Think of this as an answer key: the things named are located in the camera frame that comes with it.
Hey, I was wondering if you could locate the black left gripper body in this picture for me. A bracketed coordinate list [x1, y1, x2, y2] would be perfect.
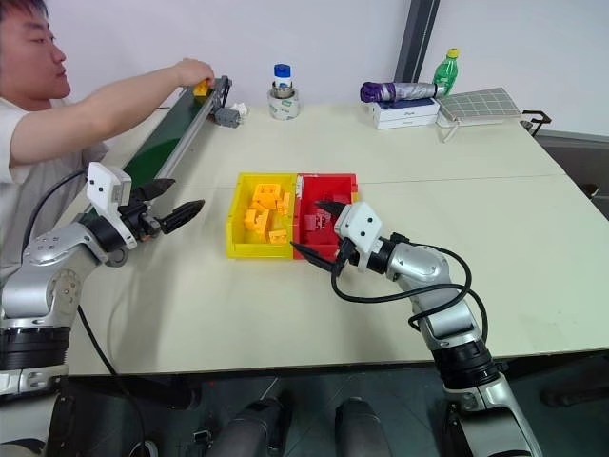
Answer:
[118, 199, 165, 242]

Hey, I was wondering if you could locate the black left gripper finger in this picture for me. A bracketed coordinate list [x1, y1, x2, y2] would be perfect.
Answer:
[131, 178, 176, 204]
[160, 199, 206, 235]

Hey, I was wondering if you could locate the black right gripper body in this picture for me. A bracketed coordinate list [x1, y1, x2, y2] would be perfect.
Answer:
[332, 236, 359, 276]

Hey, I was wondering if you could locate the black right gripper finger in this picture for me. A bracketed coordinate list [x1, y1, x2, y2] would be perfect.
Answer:
[314, 200, 353, 220]
[289, 241, 341, 275]

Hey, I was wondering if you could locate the green conveyor belt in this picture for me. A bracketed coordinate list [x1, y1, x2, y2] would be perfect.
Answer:
[75, 75, 234, 228]

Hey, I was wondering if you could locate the person's right hand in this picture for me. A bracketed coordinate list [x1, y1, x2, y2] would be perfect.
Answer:
[175, 57, 216, 89]

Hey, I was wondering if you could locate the red plastic block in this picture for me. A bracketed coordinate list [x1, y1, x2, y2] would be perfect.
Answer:
[304, 212, 330, 234]

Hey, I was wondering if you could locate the red plastic bin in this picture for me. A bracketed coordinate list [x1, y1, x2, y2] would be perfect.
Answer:
[290, 171, 360, 261]

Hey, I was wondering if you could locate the yellow plastic bin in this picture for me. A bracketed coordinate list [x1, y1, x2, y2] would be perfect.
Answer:
[225, 171, 300, 261]

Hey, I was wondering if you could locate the large yellow plastic block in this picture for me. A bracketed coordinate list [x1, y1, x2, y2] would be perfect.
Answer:
[250, 182, 283, 211]

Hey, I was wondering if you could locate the white phone box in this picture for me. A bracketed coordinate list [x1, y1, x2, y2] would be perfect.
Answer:
[368, 97, 442, 120]
[372, 113, 440, 131]

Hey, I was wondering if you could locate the white tape roll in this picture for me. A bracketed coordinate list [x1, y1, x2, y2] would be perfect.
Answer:
[266, 85, 304, 121]

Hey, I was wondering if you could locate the folded purple grey umbrella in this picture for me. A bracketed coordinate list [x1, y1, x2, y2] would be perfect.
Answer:
[359, 80, 440, 104]

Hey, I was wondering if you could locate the white bottle blue cap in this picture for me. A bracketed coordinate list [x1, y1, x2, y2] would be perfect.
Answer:
[272, 63, 293, 99]

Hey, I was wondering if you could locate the white gridded board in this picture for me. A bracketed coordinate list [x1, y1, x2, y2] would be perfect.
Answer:
[436, 87, 522, 128]

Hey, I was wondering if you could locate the dark grey rounded cylinder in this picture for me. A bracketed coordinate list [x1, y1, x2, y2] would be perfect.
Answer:
[203, 395, 292, 457]
[334, 396, 394, 457]

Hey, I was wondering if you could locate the green bottle yellow cap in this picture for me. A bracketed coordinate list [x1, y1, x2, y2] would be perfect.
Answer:
[432, 47, 461, 97]

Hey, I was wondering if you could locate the person in white shirt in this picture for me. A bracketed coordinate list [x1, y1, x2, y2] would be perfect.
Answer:
[0, 0, 111, 287]

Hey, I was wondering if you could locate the black table clamp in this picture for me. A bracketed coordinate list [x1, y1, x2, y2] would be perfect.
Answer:
[520, 109, 554, 138]

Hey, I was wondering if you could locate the black chair base leg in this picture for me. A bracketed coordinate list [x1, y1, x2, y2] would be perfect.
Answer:
[540, 374, 609, 408]

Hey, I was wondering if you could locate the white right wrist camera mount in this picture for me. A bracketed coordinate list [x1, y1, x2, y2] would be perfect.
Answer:
[332, 201, 384, 273]

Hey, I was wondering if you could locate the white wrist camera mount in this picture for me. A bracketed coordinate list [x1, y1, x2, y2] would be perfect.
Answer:
[332, 201, 384, 273]
[86, 161, 133, 245]

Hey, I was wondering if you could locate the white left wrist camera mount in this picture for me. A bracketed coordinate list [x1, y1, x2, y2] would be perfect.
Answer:
[86, 161, 133, 245]

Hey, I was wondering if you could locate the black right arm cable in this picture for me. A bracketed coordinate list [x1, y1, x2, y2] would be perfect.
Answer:
[329, 231, 489, 345]

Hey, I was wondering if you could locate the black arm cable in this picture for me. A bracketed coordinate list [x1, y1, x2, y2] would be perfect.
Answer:
[329, 231, 489, 345]
[20, 169, 91, 261]

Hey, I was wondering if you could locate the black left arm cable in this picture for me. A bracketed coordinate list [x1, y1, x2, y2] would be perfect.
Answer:
[20, 169, 91, 261]

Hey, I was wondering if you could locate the black cable under table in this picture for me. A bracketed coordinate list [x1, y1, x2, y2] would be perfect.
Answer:
[75, 304, 149, 457]

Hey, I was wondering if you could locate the dark grey vertical post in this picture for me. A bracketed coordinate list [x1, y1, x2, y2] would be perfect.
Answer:
[393, 0, 442, 85]

